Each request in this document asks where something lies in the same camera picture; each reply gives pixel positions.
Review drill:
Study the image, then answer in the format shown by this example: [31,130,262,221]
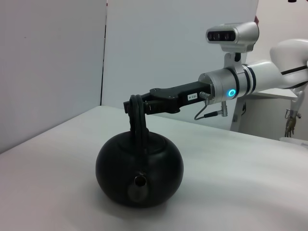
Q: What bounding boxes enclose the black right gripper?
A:
[123,81,213,115]

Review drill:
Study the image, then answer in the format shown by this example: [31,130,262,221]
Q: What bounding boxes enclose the black cast iron teapot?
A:
[95,94,185,209]

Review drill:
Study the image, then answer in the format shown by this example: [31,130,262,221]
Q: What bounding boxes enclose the metallic robotic hand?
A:
[283,108,301,138]

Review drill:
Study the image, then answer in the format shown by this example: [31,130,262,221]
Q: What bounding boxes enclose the white background table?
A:
[230,91,300,139]

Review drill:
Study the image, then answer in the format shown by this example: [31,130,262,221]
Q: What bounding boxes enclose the grey right gripper cable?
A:
[194,91,229,120]

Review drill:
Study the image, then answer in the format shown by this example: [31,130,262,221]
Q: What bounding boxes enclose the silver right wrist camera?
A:
[206,21,260,73]

